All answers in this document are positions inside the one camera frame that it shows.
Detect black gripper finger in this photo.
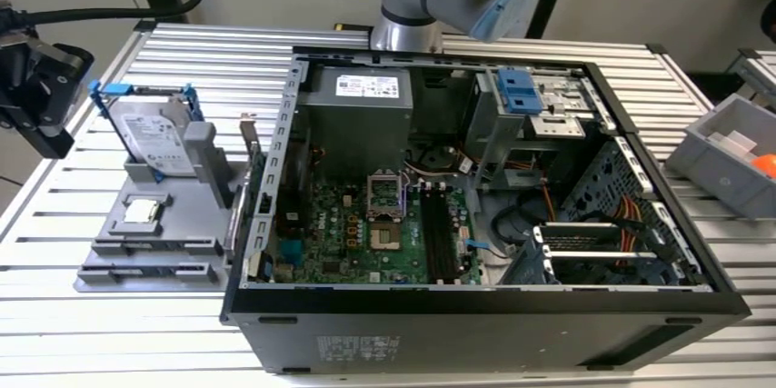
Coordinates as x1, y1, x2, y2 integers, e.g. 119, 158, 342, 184
17, 41, 95, 160

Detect dark RAM memory stick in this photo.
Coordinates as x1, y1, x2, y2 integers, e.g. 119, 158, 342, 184
89, 265, 210, 278

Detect black RAM slot white clips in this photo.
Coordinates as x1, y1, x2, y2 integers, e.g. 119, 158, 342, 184
438, 181, 461, 284
423, 181, 443, 284

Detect hard disk in blue carrier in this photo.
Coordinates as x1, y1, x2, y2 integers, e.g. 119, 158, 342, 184
87, 78, 206, 183

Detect silver CPU chip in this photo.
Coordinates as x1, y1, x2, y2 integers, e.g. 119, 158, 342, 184
123, 199, 165, 224

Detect grey parts rack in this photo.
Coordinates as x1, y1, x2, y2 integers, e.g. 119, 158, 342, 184
73, 122, 253, 293

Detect grey power supply unit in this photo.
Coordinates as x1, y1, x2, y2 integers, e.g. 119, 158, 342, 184
299, 65, 417, 180

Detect white power supply label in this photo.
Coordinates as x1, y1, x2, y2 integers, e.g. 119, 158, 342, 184
334, 73, 402, 99

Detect teal board connector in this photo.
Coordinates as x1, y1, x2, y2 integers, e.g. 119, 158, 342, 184
279, 238, 305, 267

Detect metal socket cover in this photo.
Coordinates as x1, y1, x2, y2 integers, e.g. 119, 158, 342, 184
367, 173, 406, 221

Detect green Dell motherboard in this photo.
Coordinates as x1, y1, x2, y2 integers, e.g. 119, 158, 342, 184
269, 178, 486, 284

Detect CPU socket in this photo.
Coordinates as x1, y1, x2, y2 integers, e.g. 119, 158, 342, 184
369, 223, 405, 253

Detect blue plastic drive latch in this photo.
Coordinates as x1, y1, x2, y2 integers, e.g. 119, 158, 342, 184
494, 68, 545, 114

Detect black open PC case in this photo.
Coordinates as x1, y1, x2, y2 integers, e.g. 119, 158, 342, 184
218, 45, 753, 375

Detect grey metal disk bay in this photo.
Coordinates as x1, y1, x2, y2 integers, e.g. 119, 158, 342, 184
499, 219, 665, 287

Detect grey plastic storage bin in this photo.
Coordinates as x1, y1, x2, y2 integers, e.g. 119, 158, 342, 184
663, 93, 776, 222

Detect white small block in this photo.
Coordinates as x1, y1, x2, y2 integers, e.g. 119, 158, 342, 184
705, 129, 758, 155

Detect orange round object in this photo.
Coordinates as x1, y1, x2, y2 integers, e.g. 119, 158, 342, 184
747, 154, 776, 179

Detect dark haired person head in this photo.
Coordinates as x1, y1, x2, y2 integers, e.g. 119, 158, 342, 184
757, 0, 776, 46

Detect white power wire bundle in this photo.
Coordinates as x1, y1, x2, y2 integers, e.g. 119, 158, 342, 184
402, 146, 474, 179

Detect black looped data cables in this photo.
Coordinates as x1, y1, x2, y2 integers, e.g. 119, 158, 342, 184
487, 199, 538, 253

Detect thin orange wire harness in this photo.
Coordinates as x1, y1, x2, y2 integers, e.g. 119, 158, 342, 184
506, 158, 557, 222

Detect orange red yellow wire bundle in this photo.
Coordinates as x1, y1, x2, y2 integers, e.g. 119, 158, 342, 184
609, 196, 645, 266

